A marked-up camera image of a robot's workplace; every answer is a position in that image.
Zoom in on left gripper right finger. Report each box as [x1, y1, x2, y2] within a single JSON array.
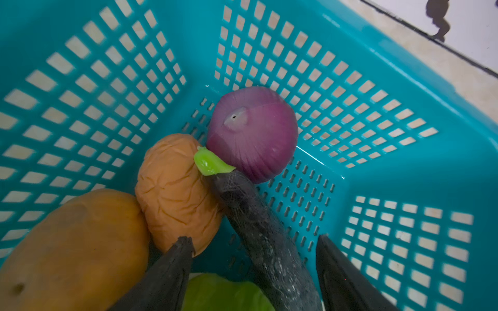
[[316, 235, 397, 311]]

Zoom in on yellow potato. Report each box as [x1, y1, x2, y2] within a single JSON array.
[[1, 189, 150, 310]]

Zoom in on teal plastic basket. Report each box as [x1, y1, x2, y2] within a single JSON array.
[[1, 1, 497, 310]]

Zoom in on green lettuce cabbage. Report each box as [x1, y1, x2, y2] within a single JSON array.
[[182, 273, 274, 311]]

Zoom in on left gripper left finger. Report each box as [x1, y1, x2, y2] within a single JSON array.
[[109, 237, 194, 310]]

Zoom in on purple onion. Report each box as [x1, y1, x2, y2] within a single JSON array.
[[206, 86, 298, 184]]

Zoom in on dark eggplant green stem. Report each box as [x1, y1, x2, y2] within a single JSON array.
[[194, 147, 323, 310]]

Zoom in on wrinkled orange walnut toy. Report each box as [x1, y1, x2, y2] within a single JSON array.
[[135, 133, 224, 256]]

